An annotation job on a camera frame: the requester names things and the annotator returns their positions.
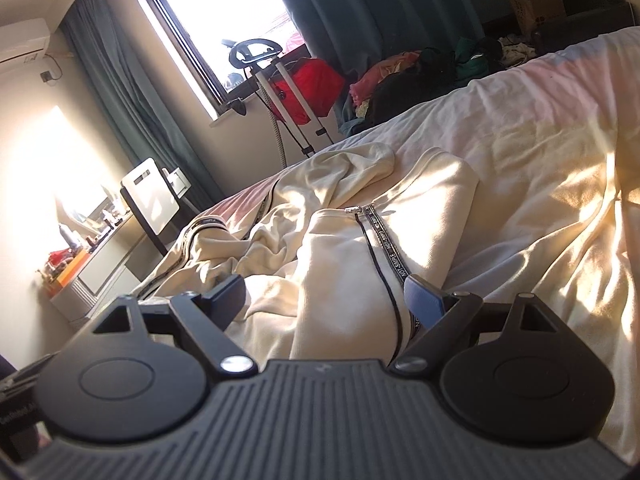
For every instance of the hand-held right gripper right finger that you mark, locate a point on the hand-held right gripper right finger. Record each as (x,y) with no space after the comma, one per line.
(422,302)

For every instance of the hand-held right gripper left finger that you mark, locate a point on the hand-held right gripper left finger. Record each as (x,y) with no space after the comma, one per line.
(226,294)

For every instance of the cream zip jacket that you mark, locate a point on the cream zip jacket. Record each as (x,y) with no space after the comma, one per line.
(325,260)

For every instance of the pile of mixed clothes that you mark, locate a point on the pile of mixed clothes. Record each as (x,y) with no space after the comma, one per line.
(415,77)

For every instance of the white chair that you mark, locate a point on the white chair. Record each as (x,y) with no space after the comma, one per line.
(150,200)

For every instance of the grey dresser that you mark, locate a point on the grey dresser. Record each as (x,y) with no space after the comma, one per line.
(97,280)

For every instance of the orange box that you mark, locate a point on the orange box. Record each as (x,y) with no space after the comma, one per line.
(67,272)

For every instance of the white bed sheet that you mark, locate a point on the white bed sheet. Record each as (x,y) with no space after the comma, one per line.
(525,160)

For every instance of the garment steamer stand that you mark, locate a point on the garment steamer stand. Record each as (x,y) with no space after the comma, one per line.
(267,85)

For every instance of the teal curtain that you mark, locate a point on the teal curtain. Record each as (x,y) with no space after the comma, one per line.
(370,5)
(135,100)

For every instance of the red bag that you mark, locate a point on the red bag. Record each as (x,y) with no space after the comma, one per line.
(310,87)

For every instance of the cardboard box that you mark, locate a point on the cardboard box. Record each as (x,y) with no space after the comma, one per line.
(537,7)

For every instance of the white air conditioner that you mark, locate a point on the white air conditioner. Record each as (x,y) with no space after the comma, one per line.
(22,42)

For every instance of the black sofa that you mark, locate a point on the black sofa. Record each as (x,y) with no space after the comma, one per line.
(595,10)

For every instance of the window with dark frame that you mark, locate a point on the window with dark frame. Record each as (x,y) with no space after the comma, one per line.
(215,15)

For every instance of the black wall plug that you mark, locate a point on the black wall plug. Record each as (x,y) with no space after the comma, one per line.
(47,76)

